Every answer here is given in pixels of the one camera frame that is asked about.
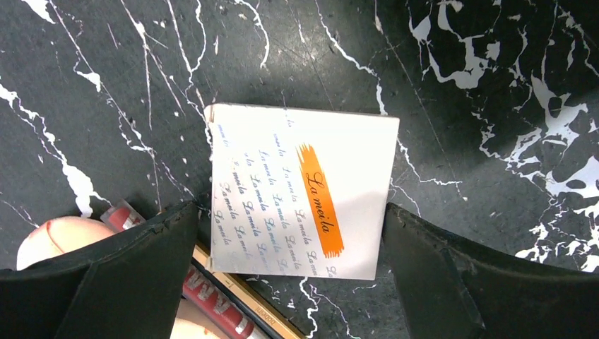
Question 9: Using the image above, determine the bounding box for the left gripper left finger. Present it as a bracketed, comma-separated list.
[1, 201, 198, 338]

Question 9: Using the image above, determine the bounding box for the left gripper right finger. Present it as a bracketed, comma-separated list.
[382, 203, 598, 338]

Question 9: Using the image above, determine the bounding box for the white square makeup box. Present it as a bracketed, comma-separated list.
[204, 103, 400, 280]

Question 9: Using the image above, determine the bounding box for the red and black makeup pen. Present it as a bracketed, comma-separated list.
[100, 198, 273, 339]

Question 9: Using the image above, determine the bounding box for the gold makeup pencil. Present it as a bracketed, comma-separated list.
[193, 242, 307, 339]

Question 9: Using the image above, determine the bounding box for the large round pink compact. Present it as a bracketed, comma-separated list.
[16, 216, 114, 270]

